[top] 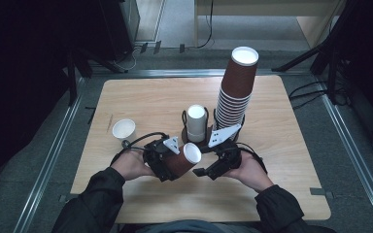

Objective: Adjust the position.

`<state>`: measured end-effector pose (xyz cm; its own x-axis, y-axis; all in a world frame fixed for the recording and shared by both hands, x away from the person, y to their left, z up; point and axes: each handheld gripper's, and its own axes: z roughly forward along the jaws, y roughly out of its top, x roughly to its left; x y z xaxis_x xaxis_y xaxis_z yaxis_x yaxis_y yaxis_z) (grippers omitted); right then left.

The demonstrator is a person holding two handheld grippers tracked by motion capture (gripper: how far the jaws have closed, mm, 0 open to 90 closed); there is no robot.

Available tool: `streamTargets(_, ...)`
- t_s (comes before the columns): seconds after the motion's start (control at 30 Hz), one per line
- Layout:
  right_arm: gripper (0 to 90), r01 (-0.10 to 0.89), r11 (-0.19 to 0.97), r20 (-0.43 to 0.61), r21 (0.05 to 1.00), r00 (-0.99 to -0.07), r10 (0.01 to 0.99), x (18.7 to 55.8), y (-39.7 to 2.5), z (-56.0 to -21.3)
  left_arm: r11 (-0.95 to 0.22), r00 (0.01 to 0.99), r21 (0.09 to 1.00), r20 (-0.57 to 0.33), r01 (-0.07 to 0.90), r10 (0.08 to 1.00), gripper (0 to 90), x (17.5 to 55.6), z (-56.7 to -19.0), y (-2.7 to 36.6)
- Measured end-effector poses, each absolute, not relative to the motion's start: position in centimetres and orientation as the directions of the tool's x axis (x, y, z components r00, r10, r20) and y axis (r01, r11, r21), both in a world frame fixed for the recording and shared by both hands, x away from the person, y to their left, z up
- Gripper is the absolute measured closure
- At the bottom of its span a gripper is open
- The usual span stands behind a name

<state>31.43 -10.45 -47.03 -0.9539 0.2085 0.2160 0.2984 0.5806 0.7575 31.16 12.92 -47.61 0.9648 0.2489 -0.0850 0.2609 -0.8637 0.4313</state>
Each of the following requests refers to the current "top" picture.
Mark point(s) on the black computer case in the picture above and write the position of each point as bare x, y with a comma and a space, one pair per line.
116, 29

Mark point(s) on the brown ribbed paper cup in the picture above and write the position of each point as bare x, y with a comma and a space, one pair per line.
179, 163

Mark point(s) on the person's right hand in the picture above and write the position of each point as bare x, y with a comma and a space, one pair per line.
251, 174

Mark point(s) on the person's left hand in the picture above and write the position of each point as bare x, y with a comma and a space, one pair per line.
129, 165

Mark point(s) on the aluminium floor rail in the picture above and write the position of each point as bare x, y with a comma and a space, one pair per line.
50, 161
353, 152

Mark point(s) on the stack of brown cups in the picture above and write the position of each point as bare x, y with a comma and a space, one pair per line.
238, 77

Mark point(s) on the light wooden desk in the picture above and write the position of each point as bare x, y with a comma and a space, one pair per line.
314, 26

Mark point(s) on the black tripod stand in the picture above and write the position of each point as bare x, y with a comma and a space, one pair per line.
323, 45

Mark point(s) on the person's grey-blue clothing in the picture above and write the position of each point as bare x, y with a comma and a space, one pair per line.
194, 226

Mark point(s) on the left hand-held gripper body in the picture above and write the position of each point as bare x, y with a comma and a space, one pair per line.
155, 158

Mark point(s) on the grey tape piece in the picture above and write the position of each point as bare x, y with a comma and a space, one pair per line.
320, 191
65, 198

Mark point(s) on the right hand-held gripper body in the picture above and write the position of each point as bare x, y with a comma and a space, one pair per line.
230, 158

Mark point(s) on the black metal stand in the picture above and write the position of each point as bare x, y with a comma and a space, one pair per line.
73, 81

